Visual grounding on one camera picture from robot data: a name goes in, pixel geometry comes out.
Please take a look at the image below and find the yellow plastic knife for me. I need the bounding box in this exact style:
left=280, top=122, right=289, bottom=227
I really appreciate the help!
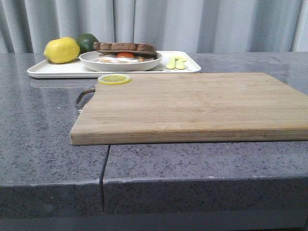
left=175, top=56, right=187, bottom=70

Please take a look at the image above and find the wooden cutting board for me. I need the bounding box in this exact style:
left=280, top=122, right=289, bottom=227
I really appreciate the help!
left=70, top=73, right=308, bottom=145

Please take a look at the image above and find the white rectangular tray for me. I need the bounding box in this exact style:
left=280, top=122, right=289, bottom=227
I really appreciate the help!
left=27, top=51, right=201, bottom=79

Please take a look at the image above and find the green lime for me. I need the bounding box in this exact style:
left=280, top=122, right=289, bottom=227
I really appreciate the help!
left=77, top=33, right=98, bottom=54

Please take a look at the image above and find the bread slice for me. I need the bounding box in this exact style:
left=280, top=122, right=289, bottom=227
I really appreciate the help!
left=97, top=51, right=158, bottom=64
left=93, top=42, right=156, bottom=56

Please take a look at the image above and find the white round plate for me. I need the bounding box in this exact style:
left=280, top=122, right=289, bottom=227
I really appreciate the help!
left=79, top=51, right=162, bottom=72

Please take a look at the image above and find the yellow plastic fork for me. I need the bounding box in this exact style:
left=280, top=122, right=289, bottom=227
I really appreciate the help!
left=166, top=56, right=178, bottom=70

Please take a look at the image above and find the metal cutting board handle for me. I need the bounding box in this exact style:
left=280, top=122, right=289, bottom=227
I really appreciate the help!
left=75, top=85, right=96, bottom=113

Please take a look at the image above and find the yellow lemon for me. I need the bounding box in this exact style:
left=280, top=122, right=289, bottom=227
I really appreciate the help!
left=43, top=37, right=80, bottom=64

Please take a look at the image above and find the lemon slice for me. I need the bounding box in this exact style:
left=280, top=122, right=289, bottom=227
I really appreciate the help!
left=98, top=74, right=130, bottom=85

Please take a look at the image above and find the fried egg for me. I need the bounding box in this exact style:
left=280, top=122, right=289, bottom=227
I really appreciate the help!
left=98, top=51, right=144, bottom=64

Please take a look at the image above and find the grey curtain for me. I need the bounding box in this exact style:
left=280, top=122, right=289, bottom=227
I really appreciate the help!
left=0, top=0, right=308, bottom=53

